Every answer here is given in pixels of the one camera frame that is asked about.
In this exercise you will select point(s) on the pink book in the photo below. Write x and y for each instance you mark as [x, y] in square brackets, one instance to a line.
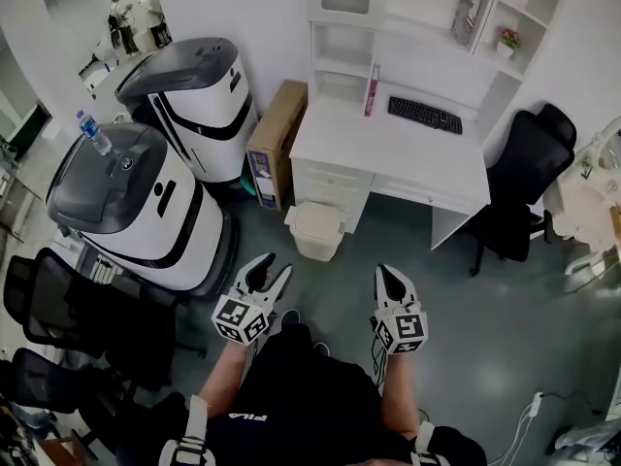
[372, 90]

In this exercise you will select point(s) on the teal round object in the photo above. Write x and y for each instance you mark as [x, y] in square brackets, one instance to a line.
[247, 186]

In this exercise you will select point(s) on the black mesh chair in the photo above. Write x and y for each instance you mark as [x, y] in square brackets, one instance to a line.
[43, 381]
[48, 299]

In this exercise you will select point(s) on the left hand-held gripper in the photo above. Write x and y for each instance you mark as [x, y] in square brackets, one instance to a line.
[240, 321]

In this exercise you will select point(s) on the beige trash bin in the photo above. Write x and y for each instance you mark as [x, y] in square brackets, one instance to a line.
[315, 249]

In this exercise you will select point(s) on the white desk with shelves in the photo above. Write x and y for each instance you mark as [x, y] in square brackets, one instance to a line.
[388, 158]

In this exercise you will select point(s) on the patterned grey book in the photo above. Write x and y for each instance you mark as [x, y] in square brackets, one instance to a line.
[466, 17]

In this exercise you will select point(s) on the white and black service robot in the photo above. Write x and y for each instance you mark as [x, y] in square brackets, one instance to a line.
[208, 105]
[145, 211]

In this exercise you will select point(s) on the cream dressing table with mirror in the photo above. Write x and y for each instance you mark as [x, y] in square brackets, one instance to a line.
[582, 202]

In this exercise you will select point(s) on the clear plastic bag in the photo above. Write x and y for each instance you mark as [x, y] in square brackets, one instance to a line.
[589, 437]

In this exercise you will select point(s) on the person's left forearm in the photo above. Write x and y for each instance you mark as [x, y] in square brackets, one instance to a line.
[225, 381]

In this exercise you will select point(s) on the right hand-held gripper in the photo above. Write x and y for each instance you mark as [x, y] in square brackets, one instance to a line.
[405, 330]

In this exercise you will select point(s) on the white power strip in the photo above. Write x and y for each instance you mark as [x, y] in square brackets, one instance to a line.
[537, 405]

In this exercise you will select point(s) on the person's black shirt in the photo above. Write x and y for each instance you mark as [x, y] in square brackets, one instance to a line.
[310, 406]

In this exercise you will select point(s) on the potted red flowers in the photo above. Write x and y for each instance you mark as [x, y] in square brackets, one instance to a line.
[508, 44]

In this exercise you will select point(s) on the person's right dark shoe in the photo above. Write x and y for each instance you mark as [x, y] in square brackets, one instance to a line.
[321, 348]

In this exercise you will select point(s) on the person's left dark shoe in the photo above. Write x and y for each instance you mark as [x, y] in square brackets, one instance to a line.
[290, 318]

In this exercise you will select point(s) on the long brown cardboard box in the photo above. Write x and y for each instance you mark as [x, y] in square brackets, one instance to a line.
[279, 139]

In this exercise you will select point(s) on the black office chair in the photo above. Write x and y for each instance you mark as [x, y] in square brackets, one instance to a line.
[529, 163]

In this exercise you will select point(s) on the black computer keyboard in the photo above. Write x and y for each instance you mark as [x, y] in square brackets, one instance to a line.
[424, 114]

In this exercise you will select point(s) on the clear plastic water bottle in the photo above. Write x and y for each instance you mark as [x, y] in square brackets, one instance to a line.
[94, 134]

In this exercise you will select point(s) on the person's right forearm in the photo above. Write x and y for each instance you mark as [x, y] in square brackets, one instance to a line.
[400, 396]

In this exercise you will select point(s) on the person's dark shoe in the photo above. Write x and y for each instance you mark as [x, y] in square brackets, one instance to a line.
[321, 348]
[290, 318]

